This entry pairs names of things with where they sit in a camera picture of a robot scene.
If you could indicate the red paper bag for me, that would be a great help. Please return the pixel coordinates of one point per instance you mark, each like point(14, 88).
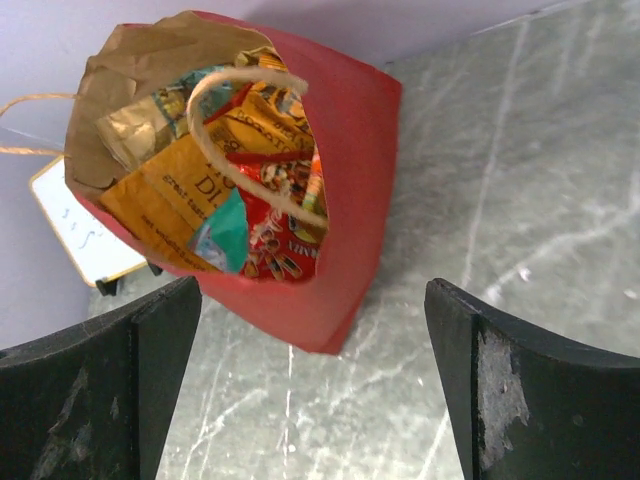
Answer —
point(353, 109)

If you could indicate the teal snack packet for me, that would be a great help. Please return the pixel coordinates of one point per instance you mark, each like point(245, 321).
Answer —
point(222, 240)

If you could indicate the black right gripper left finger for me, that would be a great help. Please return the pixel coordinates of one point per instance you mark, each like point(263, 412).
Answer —
point(96, 400)

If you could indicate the colourful striped snack packet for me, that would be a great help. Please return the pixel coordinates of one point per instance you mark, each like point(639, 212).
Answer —
point(314, 198)

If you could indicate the red rice cracker mix bag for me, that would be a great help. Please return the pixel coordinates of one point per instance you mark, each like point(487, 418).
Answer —
point(281, 247)

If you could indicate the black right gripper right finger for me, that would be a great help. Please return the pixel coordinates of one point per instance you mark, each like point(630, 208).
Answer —
point(526, 403)

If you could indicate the orange honey dijon chips bag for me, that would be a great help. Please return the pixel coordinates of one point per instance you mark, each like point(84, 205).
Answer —
point(251, 105)

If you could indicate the small whiteboard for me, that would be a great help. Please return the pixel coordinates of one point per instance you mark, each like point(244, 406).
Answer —
point(99, 256)

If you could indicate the gold foil snack packet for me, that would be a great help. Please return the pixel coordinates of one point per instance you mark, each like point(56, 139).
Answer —
point(136, 132)

